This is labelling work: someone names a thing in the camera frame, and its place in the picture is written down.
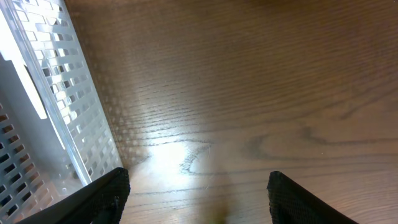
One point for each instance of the clear white plastic basket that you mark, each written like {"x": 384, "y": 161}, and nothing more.
{"x": 43, "y": 161}

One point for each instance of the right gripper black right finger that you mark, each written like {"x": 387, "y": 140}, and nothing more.
{"x": 290, "y": 203}

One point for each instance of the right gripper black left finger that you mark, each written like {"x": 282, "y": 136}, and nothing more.
{"x": 102, "y": 201}

